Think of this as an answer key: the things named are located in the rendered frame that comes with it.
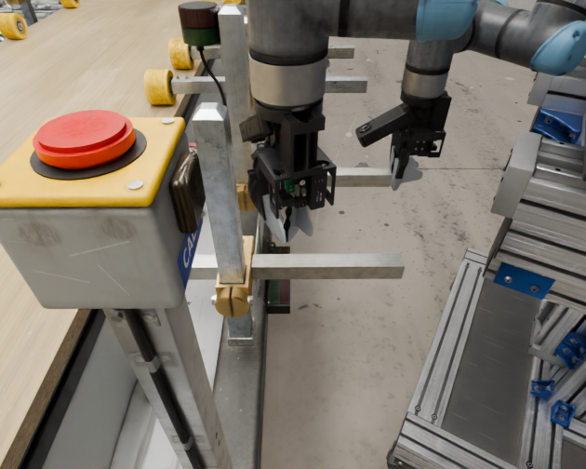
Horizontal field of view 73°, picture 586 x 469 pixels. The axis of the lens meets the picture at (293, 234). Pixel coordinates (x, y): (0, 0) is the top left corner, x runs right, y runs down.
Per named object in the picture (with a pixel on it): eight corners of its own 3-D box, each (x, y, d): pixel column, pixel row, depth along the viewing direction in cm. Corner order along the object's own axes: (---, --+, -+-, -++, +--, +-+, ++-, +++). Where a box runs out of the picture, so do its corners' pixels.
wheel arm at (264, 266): (396, 268, 69) (401, 250, 66) (401, 283, 66) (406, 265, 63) (143, 269, 68) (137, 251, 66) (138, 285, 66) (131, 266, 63)
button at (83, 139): (151, 140, 20) (141, 107, 18) (126, 187, 17) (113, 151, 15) (69, 140, 20) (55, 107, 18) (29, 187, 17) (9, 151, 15)
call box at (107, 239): (206, 230, 25) (184, 113, 20) (185, 320, 20) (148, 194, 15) (97, 230, 25) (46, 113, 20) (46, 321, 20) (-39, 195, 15)
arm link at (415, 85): (410, 75, 66) (399, 59, 72) (405, 102, 69) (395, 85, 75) (455, 75, 66) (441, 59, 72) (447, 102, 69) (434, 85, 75)
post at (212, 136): (254, 343, 76) (226, 99, 45) (253, 359, 74) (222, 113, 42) (235, 343, 76) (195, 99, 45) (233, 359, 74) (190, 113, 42)
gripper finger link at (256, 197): (253, 223, 51) (248, 164, 46) (250, 216, 52) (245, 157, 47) (287, 215, 53) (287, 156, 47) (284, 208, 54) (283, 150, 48)
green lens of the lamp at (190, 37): (224, 34, 64) (222, 19, 63) (219, 46, 60) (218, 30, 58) (187, 34, 64) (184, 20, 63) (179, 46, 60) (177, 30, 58)
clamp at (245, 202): (262, 174, 89) (260, 154, 86) (259, 211, 79) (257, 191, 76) (237, 174, 89) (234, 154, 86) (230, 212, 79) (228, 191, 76)
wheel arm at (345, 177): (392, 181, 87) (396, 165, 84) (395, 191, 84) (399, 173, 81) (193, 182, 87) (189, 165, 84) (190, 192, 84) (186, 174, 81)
